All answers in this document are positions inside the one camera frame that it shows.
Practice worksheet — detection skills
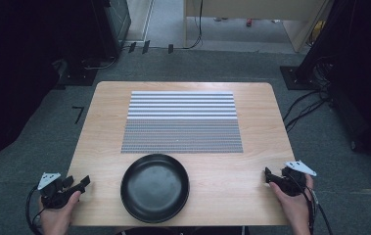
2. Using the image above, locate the black floor cables bundle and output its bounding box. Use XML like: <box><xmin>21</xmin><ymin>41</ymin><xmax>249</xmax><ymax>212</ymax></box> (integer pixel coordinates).
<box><xmin>282</xmin><ymin>55</ymin><xmax>336</xmax><ymax>133</ymax></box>

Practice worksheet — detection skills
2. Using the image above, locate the black looped floor cable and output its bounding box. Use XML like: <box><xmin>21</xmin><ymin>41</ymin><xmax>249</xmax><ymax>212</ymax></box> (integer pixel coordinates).
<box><xmin>80</xmin><ymin>56</ymin><xmax>118</xmax><ymax>71</ymax></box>

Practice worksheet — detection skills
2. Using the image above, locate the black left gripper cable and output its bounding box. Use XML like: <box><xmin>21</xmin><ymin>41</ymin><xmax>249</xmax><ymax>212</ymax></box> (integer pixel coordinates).
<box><xmin>24</xmin><ymin>184</ymin><xmax>45</xmax><ymax>235</ymax></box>

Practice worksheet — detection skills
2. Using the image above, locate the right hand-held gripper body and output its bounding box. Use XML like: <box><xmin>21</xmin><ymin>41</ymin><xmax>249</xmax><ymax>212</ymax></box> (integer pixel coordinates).
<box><xmin>279</xmin><ymin>160</ymin><xmax>318</xmax><ymax>198</ymax></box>

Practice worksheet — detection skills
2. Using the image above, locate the striped grey white placemat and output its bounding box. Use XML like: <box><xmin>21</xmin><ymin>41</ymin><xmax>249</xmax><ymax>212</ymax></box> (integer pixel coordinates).
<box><xmin>120</xmin><ymin>90</ymin><xmax>245</xmax><ymax>155</ymax></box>

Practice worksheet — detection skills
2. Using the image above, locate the black floor tape corner mark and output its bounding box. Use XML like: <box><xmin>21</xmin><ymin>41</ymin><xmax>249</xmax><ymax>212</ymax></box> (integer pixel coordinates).
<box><xmin>71</xmin><ymin>105</ymin><xmax>85</xmax><ymax>125</ymax></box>

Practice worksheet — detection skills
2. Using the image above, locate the black curtain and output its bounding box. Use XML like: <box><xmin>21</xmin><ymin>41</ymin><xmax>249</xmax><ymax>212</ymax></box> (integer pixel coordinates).
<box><xmin>0</xmin><ymin>0</ymin><xmax>122</xmax><ymax>174</ymax></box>
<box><xmin>295</xmin><ymin>0</ymin><xmax>371</xmax><ymax>165</ymax></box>

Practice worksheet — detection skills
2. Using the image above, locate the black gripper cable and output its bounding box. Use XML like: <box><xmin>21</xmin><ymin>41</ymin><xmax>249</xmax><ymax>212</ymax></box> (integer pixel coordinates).
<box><xmin>289</xmin><ymin>175</ymin><xmax>335</xmax><ymax>235</ymax></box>
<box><xmin>24</xmin><ymin>184</ymin><xmax>45</xmax><ymax>235</ymax></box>

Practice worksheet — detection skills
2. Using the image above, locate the black round plate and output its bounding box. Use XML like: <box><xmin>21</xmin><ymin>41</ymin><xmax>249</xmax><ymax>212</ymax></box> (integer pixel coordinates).
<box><xmin>119</xmin><ymin>153</ymin><xmax>191</xmax><ymax>225</ymax></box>

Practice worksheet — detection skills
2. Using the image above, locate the black stand base plate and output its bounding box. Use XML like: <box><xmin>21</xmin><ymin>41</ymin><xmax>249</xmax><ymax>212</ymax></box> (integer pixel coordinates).
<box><xmin>54</xmin><ymin>63</ymin><xmax>99</xmax><ymax>90</ymax></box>
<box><xmin>279</xmin><ymin>66</ymin><xmax>319</xmax><ymax>91</ymax></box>

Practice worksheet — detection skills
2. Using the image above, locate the light wooden desk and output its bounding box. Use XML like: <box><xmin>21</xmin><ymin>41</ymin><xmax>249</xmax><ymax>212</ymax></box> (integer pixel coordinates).
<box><xmin>182</xmin><ymin>0</ymin><xmax>333</xmax><ymax>53</ymax></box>

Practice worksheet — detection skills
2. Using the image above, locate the person's right hand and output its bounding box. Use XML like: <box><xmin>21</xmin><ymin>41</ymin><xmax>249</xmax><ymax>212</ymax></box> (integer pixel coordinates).
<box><xmin>268</xmin><ymin>173</ymin><xmax>315</xmax><ymax>235</ymax></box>

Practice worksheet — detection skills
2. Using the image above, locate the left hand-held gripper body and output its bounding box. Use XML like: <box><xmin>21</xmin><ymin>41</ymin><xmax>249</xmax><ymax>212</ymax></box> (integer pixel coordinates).
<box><xmin>36</xmin><ymin>171</ymin><xmax>76</xmax><ymax>210</ymax></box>

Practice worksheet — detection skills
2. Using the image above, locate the person's left hand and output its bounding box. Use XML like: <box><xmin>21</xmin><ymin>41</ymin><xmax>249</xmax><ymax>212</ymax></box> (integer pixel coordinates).
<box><xmin>38</xmin><ymin>190</ymin><xmax>82</xmax><ymax>235</ymax></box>

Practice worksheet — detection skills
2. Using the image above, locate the yellow object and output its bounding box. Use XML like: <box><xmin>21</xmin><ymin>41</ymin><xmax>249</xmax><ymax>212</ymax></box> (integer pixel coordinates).
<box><xmin>308</xmin><ymin>20</ymin><xmax>327</xmax><ymax>47</ymax></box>

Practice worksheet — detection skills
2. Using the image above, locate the black hanging cable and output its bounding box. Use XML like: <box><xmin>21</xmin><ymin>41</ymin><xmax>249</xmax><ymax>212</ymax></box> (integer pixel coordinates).
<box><xmin>172</xmin><ymin>0</ymin><xmax>205</xmax><ymax>51</ymax></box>

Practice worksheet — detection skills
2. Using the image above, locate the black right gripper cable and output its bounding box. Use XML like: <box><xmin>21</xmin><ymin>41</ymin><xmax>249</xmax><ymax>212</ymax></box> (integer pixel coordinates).
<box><xmin>289</xmin><ymin>175</ymin><xmax>335</xmax><ymax>235</ymax></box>

